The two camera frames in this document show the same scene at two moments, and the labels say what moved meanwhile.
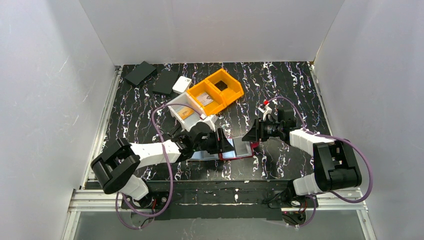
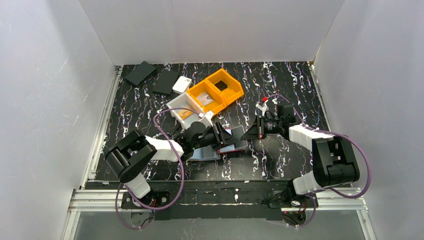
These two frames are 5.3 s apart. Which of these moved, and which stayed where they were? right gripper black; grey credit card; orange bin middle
Moved: grey credit card
Stayed: right gripper black; orange bin middle
